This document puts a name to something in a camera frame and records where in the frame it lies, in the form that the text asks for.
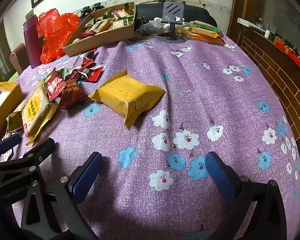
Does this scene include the purple thermos bottle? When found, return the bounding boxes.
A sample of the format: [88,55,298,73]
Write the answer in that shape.
[23,15,42,69]

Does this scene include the large yellow snack packet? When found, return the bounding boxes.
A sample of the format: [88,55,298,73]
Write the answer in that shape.
[88,70,165,130]

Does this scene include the dark red snack packet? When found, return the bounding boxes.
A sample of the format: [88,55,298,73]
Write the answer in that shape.
[57,78,90,110]

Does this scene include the white cloth glove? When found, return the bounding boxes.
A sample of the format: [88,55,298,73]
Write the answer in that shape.
[154,17,185,30]

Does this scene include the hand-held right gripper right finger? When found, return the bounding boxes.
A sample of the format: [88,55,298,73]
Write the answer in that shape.
[204,151,288,240]

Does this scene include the beige snack packet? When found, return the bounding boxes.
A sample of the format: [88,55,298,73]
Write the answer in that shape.
[14,99,28,115]

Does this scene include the dark red-ended snack packet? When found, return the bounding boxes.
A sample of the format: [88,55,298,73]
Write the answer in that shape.
[75,65,105,82]

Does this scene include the dark green snack packet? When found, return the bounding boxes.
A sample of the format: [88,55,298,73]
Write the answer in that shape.
[57,66,77,80]

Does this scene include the black leather sofa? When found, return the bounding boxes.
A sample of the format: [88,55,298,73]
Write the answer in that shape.
[135,2,218,30]

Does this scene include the wooden door frame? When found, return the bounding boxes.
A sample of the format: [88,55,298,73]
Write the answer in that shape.
[226,0,249,45]

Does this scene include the yellow-rimmed white box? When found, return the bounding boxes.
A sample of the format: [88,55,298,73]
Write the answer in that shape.
[0,81,23,143]

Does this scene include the brick-pattern wooden cabinet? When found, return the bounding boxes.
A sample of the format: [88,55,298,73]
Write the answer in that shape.
[236,17,300,140]

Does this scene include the green biscuit package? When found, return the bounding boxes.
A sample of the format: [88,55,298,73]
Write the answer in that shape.
[190,21,222,34]

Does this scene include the grey phone stand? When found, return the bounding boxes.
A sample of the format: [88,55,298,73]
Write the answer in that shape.
[157,1,187,43]

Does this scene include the small dark snack packet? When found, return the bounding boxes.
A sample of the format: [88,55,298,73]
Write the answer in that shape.
[76,49,97,60]

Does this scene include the brown armchair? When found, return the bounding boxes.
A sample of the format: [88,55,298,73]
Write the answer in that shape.
[10,42,30,75]

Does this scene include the orange biscuit package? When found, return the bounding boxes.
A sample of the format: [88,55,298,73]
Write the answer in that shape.
[187,26,224,46]

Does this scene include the shiny red snack packet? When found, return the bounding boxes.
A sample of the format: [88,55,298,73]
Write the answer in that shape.
[44,69,67,102]

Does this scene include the grey mesh pouch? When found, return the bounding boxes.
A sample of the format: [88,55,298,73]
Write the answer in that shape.
[139,22,164,36]

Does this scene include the black power adapters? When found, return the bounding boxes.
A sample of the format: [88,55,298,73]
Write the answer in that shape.
[80,2,103,18]

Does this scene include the pile of mixed snack packets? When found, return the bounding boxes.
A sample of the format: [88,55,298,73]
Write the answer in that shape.
[75,3,135,40]

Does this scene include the cracker packet with yellow circle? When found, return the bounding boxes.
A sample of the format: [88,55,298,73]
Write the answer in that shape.
[21,84,58,145]

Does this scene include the brown cardboard tray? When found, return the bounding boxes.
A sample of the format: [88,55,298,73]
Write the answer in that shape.
[63,2,136,57]

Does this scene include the small red snack packet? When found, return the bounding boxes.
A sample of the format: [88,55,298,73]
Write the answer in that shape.
[81,55,95,68]

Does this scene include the red plastic bag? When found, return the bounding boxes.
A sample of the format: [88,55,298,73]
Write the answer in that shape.
[37,8,81,65]

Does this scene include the red gift boxes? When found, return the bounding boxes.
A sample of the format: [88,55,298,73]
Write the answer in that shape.
[275,36,300,74]

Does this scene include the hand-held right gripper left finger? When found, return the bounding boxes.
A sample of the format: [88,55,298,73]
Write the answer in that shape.
[20,151,103,240]

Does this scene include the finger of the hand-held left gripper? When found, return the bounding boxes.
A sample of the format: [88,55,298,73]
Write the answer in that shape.
[0,133,22,156]
[0,137,56,180]

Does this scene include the dark wooden wardrobe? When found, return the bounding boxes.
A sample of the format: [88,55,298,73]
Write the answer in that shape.
[0,17,15,85]

